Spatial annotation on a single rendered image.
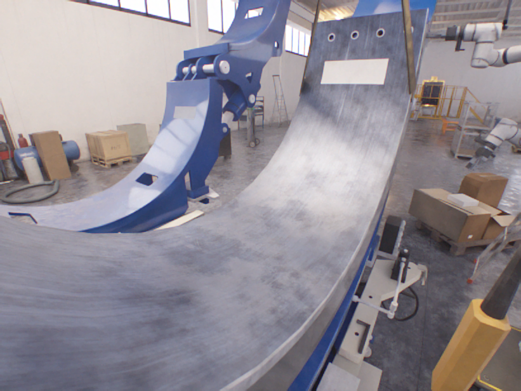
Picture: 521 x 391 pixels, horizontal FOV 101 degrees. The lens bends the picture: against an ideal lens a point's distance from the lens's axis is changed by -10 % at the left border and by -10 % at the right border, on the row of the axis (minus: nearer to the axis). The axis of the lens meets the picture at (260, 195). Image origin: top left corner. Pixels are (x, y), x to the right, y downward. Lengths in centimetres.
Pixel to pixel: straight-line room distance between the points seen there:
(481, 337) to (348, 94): 133
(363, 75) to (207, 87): 163
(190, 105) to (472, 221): 383
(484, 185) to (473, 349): 389
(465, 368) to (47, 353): 84
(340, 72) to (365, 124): 41
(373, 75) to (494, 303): 130
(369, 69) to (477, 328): 138
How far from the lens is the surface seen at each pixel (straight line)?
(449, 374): 88
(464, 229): 404
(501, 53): 193
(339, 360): 145
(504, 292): 72
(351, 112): 158
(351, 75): 170
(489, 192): 472
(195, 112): 283
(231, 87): 347
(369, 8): 319
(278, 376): 72
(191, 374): 40
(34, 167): 786
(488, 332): 76
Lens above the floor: 194
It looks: 23 degrees down
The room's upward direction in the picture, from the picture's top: straight up
